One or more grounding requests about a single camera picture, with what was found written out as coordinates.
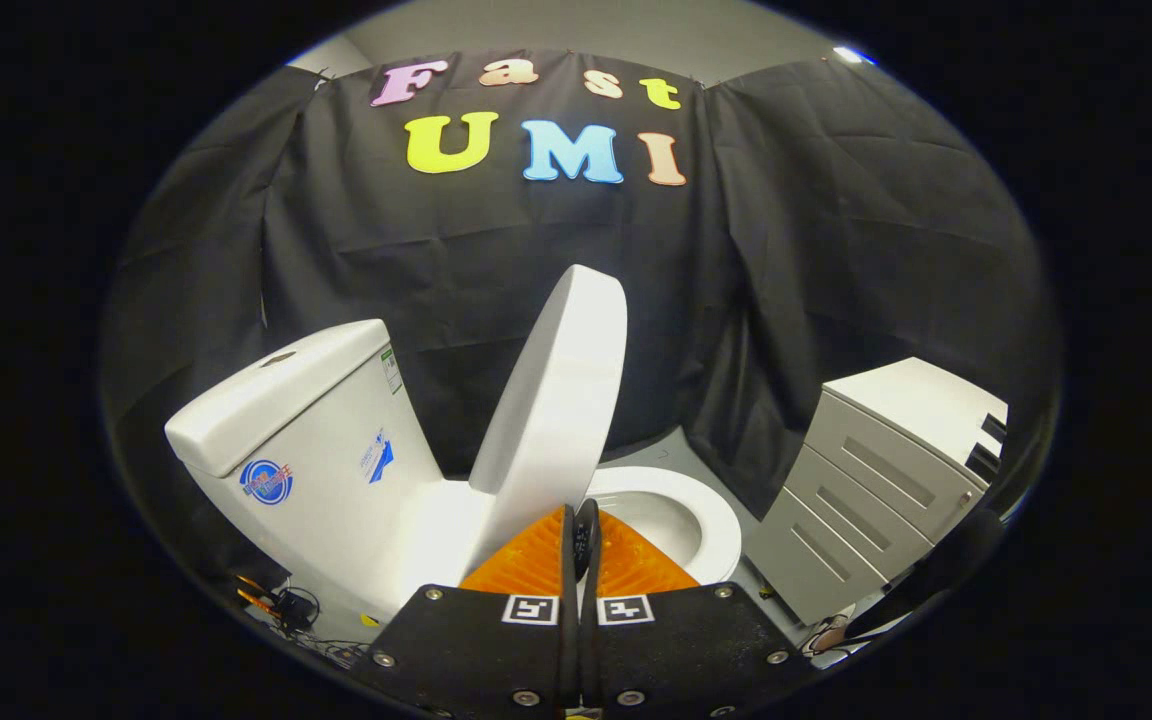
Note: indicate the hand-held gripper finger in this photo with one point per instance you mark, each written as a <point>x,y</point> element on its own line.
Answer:
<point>570,620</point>
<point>590,640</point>

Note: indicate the white toilet lid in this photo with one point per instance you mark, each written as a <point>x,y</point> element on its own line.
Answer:
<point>556,400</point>

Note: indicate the white ceramic toilet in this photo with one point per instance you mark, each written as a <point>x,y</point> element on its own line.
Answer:
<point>316,440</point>

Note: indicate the grey drawer cabinet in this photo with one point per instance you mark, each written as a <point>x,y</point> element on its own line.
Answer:
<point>876,470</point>

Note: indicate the black backdrop cloth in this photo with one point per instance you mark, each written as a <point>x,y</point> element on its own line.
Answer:
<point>786,250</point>

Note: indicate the small ceiling light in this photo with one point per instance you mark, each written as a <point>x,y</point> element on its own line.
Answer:
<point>851,55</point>

